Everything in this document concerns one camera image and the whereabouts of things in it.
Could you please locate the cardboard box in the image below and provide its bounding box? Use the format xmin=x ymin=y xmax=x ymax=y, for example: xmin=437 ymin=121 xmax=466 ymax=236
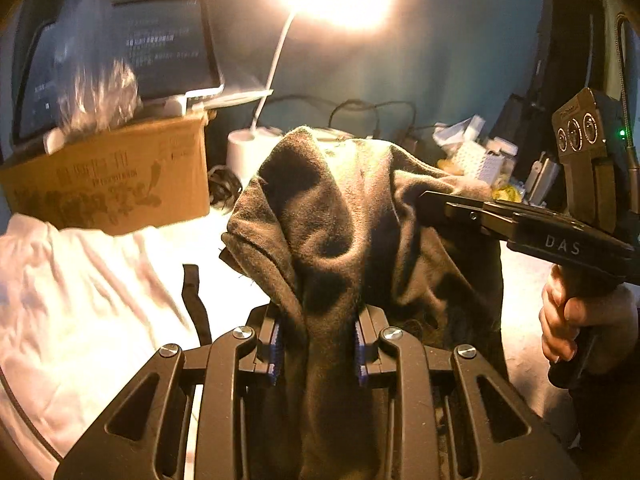
xmin=0 ymin=110 xmax=211 ymax=237

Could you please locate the white desk lamp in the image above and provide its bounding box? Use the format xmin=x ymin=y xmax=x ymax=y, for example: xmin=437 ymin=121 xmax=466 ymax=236
xmin=227 ymin=0 xmax=396 ymax=196

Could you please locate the brown t-shirt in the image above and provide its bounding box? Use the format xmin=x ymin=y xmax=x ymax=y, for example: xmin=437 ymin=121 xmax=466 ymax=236
xmin=220 ymin=126 xmax=511 ymax=480

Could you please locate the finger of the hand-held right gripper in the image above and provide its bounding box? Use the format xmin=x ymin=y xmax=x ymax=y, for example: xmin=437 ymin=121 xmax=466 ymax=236
xmin=444 ymin=203 xmax=591 ymax=247
xmin=417 ymin=190 xmax=571 ymax=222

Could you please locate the white perforated basket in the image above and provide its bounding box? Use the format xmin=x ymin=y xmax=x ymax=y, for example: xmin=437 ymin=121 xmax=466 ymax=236
xmin=462 ymin=140 xmax=506 ymax=183

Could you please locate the black charger cable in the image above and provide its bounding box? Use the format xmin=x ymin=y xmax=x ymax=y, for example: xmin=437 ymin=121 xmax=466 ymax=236
xmin=327 ymin=100 xmax=418 ymax=148

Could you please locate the black cable bundle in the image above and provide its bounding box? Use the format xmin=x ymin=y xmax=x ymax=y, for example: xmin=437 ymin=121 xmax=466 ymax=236
xmin=207 ymin=164 xmax=246 ymax=211

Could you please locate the grey braided cable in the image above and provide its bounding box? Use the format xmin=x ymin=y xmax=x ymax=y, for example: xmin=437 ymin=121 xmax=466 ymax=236
xmin=611 ymin=12 xmax=640 ymax=181

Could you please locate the steel tumbler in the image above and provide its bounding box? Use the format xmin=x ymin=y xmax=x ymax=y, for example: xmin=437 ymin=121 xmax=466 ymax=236
xmin=525 ymin=152 xmax=561 ymax=206

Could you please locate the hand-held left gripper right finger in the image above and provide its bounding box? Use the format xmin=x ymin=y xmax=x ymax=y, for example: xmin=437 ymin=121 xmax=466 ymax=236
xmin=352 ymin=305 xmax=583 ymax=480

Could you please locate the clear plastic bag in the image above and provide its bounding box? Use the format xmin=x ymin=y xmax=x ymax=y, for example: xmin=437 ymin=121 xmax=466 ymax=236
xmin=45 ymin=0 xmax=146 ymax=136

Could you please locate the person's right hand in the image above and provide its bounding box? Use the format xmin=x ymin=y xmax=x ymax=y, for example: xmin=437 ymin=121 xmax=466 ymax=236
xmin=539 ymin=265 xmax=636 ymax=366

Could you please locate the white garment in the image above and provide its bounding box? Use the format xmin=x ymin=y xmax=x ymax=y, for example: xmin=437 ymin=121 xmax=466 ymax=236
xmin=0 ymin=212 xmax=271 ymax=466

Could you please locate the yellow snack bag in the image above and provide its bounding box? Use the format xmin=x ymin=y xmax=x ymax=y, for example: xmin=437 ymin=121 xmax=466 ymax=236
xmin=492 ymin=182 xmax=526 ymax=203

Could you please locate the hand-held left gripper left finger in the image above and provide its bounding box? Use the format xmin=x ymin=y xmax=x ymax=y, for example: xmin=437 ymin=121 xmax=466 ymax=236
xmin=52 ymin=305 xmax=286 ymax=480

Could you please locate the white tissue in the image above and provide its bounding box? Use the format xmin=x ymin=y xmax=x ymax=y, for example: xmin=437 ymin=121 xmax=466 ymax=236
xmin=432 ymin=115 xmax=488 ymax=148

